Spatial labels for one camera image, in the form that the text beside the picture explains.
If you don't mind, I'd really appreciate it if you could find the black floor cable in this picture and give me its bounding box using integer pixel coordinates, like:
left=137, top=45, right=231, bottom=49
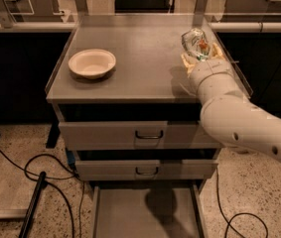
left=0, top=136, right=86, bottom=238
left=214, top=168, right=269, bottom=238

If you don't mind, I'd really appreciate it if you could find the middle grey drawer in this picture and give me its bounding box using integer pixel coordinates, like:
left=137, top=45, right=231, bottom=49
left=75, top=160, right=217, bottom=181

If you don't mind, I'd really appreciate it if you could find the top grey drawer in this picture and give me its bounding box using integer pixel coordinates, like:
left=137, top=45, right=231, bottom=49
left=59, top=121, right=223, bottom=151

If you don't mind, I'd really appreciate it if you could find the black metal pole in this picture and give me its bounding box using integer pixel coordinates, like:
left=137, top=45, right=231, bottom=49
left=19, top=172, right=46, bottom=238

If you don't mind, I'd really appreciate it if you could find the top drawer black handle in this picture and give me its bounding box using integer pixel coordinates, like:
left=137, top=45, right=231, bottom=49
left=135, top=130, right=164, bottom=140

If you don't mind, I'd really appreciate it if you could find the black floor cable left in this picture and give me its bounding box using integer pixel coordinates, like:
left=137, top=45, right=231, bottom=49
left=0, top=136, right=86, bottom=238

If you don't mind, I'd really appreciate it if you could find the black floor cable right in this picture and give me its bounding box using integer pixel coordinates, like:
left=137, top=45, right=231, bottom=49
left=214, top=168, right=269, bottom=238

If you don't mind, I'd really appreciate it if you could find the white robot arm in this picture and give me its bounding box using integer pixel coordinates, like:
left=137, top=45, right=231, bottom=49
left=181, top=45, right=281, bottom=162

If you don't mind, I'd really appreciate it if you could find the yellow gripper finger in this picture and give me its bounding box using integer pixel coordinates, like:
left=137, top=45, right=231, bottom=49
left=211, top=43, right=225, bottom=60
left=181, top=53, right=199, bottom=75

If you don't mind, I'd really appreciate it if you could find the white paper bowl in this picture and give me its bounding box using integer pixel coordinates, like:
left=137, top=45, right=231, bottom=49
left=69, top=49, right=116, bottom=79

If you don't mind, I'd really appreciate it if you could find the drawer black handle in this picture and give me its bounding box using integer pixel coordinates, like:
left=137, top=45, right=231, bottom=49
left=135, top=167, right=159, bottom=176
left=135, top=130, right=164, bottom=140

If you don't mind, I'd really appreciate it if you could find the grey drawer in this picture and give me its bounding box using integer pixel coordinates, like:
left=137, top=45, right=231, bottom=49
left=75, top=160, right=217, bottom=181
left=91, top=182, right=209, bottom=238
left=59, top=121, right=223, bottom=151

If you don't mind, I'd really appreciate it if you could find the grey drawer cabinet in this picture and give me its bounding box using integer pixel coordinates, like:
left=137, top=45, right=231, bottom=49
left=44, top=13, right=253, bottom=190

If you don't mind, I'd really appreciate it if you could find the white horizontal rail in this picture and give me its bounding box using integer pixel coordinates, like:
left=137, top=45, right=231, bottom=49
left=0, top=22, right=281, bottom=33

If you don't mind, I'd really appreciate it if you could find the middle drawer black handle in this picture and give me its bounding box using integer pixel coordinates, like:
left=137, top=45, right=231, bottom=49
left=135, top=167, right=159, bottom=176

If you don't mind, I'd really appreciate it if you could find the bottom grey drawer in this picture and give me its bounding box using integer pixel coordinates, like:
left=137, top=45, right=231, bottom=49
left=91, top=182, right=209, bottom=238

